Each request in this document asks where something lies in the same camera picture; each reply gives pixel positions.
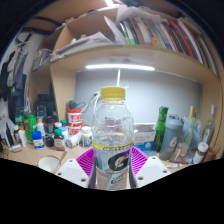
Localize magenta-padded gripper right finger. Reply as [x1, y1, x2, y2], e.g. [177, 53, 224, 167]
[129, 145, 173, 188]

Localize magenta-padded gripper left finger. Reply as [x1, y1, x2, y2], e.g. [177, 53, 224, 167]
[54, 147, 98, 189]

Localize clear yellow-capped drink bottle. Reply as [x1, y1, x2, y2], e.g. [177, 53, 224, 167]
[91, 86, 135, 192]

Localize blue and white box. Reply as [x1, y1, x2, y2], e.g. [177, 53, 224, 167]
[133, 122, 157, 153]

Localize small white pill bottle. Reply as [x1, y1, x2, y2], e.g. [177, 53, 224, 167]
[81, 129, 93, 148]

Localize dark bottle with green cap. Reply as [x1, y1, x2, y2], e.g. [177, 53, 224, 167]
[53, 128, 66, 152]

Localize white toothpaste tube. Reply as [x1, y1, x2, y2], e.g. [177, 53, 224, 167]
[165, 162, 184, 169]

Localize grey shaker bottle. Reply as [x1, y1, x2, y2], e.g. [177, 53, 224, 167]
[159, 114, 185, 162]

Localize green glass bottle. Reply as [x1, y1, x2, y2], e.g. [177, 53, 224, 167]
[151, 106, 170, 153]

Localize cream ceramic cup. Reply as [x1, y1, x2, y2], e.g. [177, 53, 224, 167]
[36, 154, 64, 175]

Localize red and white canister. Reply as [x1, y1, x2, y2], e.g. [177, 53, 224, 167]
[66, 107, 83, 136]

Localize white bottle with blue cap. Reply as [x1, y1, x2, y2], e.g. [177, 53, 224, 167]
[32, 130, 45, 149]

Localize clear bottle with yellow neck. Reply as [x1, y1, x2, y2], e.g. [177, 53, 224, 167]
[178, 105, 197, 158]

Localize brown jar with white lid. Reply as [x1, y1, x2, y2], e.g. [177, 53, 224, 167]
[192, 141, 209, 165]

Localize green plastic container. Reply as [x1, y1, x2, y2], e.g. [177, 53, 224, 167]
[22, 113, 38, 144]

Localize tall clear glass bottle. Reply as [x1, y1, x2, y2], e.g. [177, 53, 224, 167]
[202, 104, 216, 146]

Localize white LED light bar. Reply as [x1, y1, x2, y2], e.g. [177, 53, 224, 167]
[84, 63, 156, 72]

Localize hanging dark clothes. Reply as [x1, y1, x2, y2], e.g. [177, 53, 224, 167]
[0, 49, 29, 118]

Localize wooden shelf unit with books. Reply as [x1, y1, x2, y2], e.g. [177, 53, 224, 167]
[29, 0, 221, 134]

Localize ceiling tube light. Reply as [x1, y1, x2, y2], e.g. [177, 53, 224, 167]
[103, 0, 116, 8]

